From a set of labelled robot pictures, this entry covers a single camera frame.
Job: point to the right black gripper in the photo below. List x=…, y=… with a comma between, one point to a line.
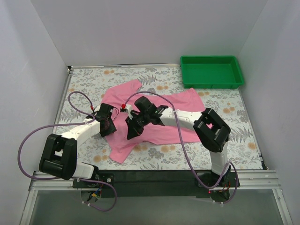
x=135, y=124

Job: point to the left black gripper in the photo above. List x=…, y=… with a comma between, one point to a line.
x=108, y=128

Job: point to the pink t shirt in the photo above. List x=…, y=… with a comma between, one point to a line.
x=125, y=93

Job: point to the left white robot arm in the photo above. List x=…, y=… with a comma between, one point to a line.
x=59, y=157

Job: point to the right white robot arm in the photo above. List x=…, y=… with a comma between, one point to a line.
x=210, y=128

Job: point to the floral patterned table mat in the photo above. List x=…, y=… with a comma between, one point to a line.
x=90, y=84

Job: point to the green plastic bin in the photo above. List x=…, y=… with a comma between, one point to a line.
x=211, y=72

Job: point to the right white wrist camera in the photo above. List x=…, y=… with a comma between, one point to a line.
x=126, y=108

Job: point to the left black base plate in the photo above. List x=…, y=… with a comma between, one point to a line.
x=103, y=177

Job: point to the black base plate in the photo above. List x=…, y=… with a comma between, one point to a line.
x=209, y=179
x=103, y=177

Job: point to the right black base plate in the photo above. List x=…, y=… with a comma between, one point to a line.
x=209, y=179

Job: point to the aluminium frame rail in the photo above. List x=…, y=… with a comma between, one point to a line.
x=158, y=197

